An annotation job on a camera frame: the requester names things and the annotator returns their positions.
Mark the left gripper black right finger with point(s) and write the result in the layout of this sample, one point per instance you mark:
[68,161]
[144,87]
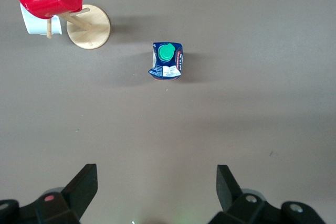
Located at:
[227,190]

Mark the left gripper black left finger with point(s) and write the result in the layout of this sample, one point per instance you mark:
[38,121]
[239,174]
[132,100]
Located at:
[81,187]

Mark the small white cup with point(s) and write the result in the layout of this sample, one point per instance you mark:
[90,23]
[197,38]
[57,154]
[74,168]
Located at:
[34,24]

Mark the wooden mug tree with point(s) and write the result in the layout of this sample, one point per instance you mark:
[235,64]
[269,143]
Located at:
[89,30]

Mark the blue milk carton green cap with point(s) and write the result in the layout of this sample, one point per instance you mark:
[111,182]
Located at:
[168,62]

